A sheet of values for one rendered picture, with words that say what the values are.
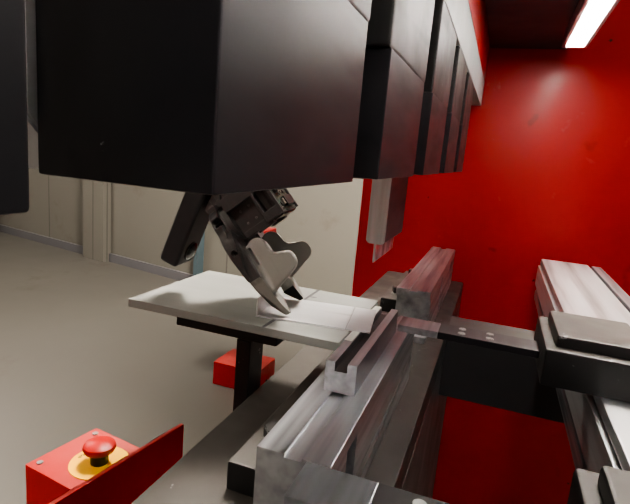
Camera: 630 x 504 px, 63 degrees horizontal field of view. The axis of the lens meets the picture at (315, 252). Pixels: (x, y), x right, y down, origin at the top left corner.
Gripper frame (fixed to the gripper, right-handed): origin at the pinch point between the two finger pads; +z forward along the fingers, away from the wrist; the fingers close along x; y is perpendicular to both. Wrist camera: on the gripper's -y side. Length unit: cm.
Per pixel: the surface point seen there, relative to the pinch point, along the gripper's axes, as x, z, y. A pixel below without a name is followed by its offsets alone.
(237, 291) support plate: 4.4, -4.1, -6.5
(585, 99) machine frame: 80, 5, 62
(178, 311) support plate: -5.7, -6.1, -9.2
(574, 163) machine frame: 80, 17, 52
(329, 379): -13.2, 7.4, 4.3
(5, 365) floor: 150, -37, -202
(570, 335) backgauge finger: -6.0, 17.5, 24.8
